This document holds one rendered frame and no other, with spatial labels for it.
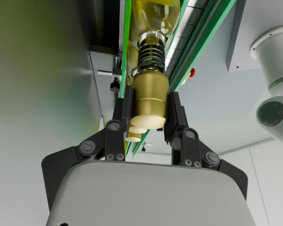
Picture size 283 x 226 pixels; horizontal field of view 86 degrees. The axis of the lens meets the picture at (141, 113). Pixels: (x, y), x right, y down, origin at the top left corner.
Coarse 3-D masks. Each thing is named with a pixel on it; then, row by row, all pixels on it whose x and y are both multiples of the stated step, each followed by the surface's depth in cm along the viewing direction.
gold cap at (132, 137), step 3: (129, 132) 29; (129, 135) 29; (132, 135) 29; (135, 135) 29; (138, 135) 29; (126, 138) 29; (129, 138) 29; (132, 138) 29; (135, 138) 29; (138, 138) 29; (129, 141) 31; (132, 141) 31; (135, 141) 31; (138, 141) 31
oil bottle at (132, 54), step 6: (132, 48) 21; (126, 54) 22; (132, 54) 21; (126, 60) 23; (132, 60) 21; (126, 66) 23; (132, 66) 22; (126, 72) 24; (132, 72) 23; (132, 78) 24
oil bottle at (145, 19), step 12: (132, 0) 17; (144, 0) 16; (156, 0) 16; (168, 0) 17; (132, 12) 16; (144, 12) 16; (156, 12) 16; (168, 12) 16; (180, 12) 17; (132, 24) 17; (144, 24) 16; (156, 24) 16; (168, 24) 16; (132, 36) 18; (168, 36) 17; (168, 48) 19
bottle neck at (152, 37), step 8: (152, 32) 16; (144, 40) 16; (152, 40) 16; (160, 40) 16; (144, 48) 15; (152, 48) 15; (160, 48) 15; (144, 56) 15; (152, 56) 15; (160, 56) 15; (144, 64) 14; (152, 64) 14; (160, 64) 15; (160, 72) 15
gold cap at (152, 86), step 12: (144, 72) 13; (156, 72) 13; (144, 84) 13; (156, 84) 13; (168, 84) 14; (144, 96) 12; (156, 96) 12; (132, 108) 13; (144, 108) 12; (156, 108) 12; (132, 120) 13; (144, 120) 13; (156, 120) 12; (168, 120) 13
